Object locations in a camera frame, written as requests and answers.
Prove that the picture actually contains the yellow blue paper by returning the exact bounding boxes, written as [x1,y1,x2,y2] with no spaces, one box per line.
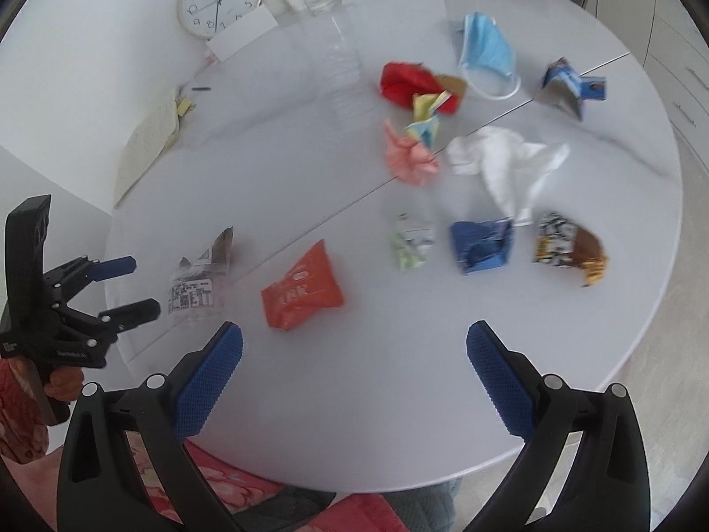
[404,90,452,148]

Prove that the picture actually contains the green white wrapper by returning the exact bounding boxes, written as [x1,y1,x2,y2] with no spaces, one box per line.
[390,213,436,272]

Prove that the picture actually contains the person's grey trousers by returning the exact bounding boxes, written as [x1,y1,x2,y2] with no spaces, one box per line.
[388,477,463,532]

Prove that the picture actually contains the brown black snack wrapper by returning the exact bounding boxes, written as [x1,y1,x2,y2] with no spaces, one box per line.
[533,211,608,288]

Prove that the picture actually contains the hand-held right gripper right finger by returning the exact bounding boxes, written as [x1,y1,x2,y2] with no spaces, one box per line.
[466,320,650,532]

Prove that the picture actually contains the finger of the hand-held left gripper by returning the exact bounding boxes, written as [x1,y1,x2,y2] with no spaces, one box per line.
[52,298,162,345]
[41,256,137,290]

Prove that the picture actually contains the white tissue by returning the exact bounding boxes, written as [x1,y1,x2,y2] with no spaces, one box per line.
[446,126,571,228]

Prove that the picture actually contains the white card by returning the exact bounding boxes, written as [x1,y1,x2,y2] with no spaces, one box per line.
[205,7,279,63]

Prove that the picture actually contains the blue face mask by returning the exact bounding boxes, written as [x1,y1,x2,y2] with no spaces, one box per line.
[457,11,522,102]

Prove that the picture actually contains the blue packet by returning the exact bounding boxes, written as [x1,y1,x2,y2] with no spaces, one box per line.
[448,218,516,276]

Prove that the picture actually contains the clear plastic bottle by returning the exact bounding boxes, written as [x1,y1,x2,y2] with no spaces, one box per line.
[302,11,366,128]

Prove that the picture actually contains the blue white crushed carton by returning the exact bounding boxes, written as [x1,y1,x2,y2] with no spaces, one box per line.
[534,58,608,121]

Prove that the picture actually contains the person's left forearm red sleeve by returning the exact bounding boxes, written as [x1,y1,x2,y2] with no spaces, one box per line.
[0,357,51,465]

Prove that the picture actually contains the person's left hand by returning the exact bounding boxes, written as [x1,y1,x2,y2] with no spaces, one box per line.
[43,367,85,403]

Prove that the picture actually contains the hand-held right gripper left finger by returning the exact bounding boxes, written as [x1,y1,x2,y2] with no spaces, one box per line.
[57,321,245,532]

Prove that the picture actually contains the white drawer cabinet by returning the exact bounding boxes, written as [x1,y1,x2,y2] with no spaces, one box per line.
[645,0,709,189]

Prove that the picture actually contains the orange snack packet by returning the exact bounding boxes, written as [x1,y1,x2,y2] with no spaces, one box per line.
[260,239,345,332]

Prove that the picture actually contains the pink paper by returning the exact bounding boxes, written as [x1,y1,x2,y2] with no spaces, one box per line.
[383,119,441,185]

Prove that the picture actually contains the red wrapper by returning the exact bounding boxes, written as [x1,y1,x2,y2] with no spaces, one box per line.
[379,61,463,114]

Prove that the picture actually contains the person's red patterned garment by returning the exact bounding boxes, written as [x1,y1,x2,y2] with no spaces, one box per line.
[125,426,411,532]

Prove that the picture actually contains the clear plastic bag with label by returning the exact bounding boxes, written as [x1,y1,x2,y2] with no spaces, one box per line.
[166,226,234,317]

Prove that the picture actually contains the round wall clock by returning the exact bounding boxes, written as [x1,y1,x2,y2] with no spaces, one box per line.
[177,0,264,41]

